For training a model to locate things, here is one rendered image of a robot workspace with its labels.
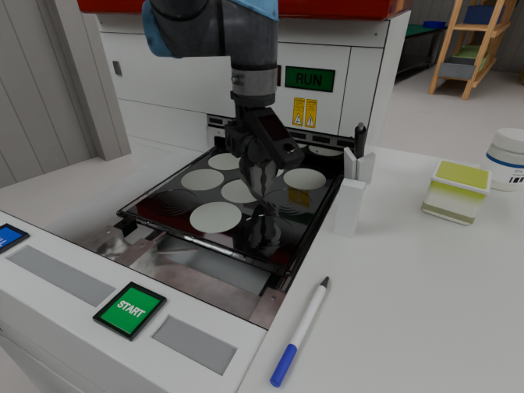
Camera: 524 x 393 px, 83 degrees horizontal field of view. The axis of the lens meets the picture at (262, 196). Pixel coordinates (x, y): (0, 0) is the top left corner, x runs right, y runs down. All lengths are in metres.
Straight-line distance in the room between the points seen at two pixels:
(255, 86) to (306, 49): 0.27
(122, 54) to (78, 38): 1.82
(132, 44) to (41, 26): 2.00
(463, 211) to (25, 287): 0.60
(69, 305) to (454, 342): 0.42
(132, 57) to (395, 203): 0.84
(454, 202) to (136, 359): 0.46
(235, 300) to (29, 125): 2.72
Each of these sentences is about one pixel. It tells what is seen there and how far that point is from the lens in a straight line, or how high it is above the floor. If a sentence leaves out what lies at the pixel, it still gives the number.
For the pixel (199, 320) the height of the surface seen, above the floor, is 0.96.
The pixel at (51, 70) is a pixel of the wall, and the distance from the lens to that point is 3.02.
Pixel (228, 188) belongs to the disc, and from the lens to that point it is 0.67.
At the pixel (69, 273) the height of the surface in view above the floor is 0.96.
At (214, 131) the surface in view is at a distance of 0.91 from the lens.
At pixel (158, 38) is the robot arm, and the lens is 0.49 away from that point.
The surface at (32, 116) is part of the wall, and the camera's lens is 3.03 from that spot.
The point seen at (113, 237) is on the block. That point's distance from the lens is 0.59.
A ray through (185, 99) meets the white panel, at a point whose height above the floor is 1.01.
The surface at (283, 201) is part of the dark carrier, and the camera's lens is 0.63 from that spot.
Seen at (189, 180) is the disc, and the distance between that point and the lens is 0.72.
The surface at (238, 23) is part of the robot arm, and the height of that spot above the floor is 1.23.
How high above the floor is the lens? 1.25
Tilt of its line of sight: 34 degrees down
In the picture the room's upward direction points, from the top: straight up
